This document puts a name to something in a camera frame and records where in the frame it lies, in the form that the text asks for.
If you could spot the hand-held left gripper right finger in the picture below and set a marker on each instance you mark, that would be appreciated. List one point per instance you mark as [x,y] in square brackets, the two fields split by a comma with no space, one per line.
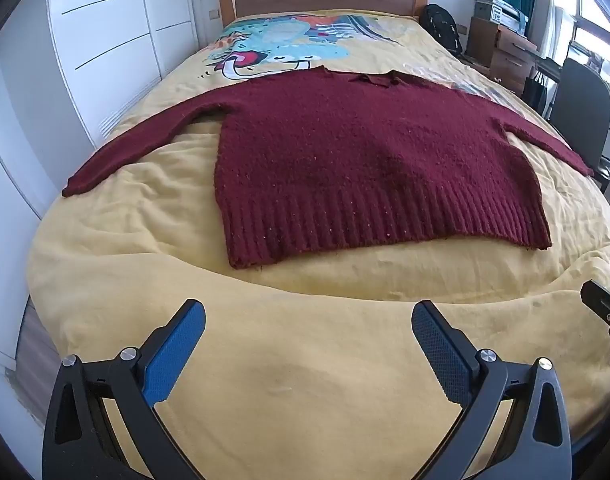
[437,355]

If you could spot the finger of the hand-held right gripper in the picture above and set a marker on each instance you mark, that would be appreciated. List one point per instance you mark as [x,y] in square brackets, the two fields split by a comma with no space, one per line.
[607,307]

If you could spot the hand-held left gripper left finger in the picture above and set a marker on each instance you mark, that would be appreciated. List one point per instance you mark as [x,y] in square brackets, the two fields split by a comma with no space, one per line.
[177,355]

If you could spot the maroon knitted sweater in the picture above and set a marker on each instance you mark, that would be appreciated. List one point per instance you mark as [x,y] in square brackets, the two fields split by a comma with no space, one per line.
[365,160]

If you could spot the yellow printed blanket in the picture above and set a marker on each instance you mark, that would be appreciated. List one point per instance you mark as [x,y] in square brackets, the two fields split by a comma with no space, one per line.
[335,360]

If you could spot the grey office chair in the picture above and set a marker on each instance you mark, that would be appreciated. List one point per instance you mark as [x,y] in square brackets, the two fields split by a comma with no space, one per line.
[582,105]

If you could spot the black paper bag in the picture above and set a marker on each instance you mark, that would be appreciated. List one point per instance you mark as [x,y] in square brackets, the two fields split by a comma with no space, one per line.
[535,92]

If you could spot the black desk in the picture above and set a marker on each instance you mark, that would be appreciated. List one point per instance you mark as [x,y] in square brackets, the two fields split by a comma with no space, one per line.
[550,65]

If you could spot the wooden drawer cabinet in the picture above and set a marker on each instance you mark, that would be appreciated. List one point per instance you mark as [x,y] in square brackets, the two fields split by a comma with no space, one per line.
[507,57]

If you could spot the window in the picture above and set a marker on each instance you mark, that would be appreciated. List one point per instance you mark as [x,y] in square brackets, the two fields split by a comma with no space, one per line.
[595,20]

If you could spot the grey printer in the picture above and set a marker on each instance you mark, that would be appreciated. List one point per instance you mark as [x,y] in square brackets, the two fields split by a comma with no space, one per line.
[502,12]

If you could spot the black backpack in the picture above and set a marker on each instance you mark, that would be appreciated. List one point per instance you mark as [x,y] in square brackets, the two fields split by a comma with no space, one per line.
[441,27]

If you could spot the white wardrobe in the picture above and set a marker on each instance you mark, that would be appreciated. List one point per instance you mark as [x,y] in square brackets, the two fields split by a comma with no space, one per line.
[110,20]

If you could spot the wall socket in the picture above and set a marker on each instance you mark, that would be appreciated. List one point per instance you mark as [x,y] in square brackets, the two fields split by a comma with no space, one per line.
[214,14]

